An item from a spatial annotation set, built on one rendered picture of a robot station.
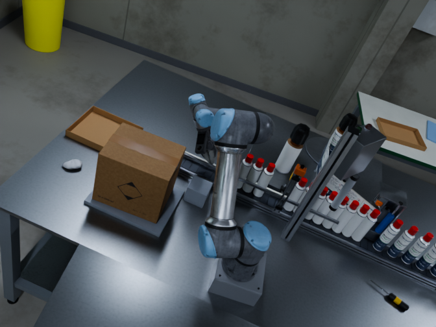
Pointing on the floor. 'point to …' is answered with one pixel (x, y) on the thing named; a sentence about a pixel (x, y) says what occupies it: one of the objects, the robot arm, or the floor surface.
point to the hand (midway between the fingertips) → (211, 163)
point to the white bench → (374, 106)
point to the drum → (43, 24)
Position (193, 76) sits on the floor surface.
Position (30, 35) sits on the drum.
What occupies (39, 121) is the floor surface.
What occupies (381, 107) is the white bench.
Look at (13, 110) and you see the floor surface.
